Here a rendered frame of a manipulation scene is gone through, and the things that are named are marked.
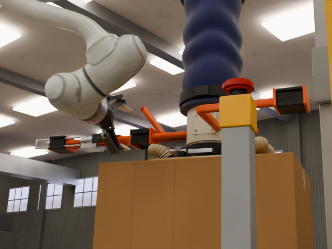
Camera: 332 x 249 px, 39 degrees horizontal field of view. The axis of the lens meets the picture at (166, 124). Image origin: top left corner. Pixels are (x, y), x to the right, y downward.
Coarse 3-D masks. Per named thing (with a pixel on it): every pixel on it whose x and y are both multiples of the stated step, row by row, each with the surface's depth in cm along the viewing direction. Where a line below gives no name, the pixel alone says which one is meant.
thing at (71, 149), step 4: (68, 136) 178; (68, 148) 177; (72, 148) 179; (76, 148) 182; (56, 152) 182; (60, 152) 182; (64, 152) 182; (68, 152) 181; (72, 152) 181; (76, 152) 182
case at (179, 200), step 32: (160, 160) 140; (192, 160) 136; (256, 160) 128; (288, 160) 125; (128, 192) 141; (160, 192) 137; (192, 192) 133; (256, 192) 126; (288, 192) 123; (96, 224) 142; (128, 224) 138; (160, 224) 134; (192, 224) 130; (256, 224) 123; (288, 224) 120
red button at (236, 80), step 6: (234, 78) 101; (240, 78) 101; (222, 84) 103; (228, 84) 101; (234, 84) 100; (240, 84) 100; (246, 84) 100; (252, 84) 101; (228, 90) 102; (234, 90) 101; (240, 90) 101; (246, 90) 102; (252, 90) 103
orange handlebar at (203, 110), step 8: (208, 104) 132; (216, 104) 131; (256, 104) 127; (264, 104) 126; (272, 104) 125; (200, 112) 133; (208, 112) 133; (208, 120) 140; (216, 120) 146; (216, 128) 148; (120, 136) 169; (128, 136) 167; (152, 136) 163; (160, 136) 162; (168, 136) 161; (176, 136) 160; (184, 136) 159; (48, 144) 180; (72, 144) 176; (80, 144) 175; (104, 144) 175; (128, 144) 172
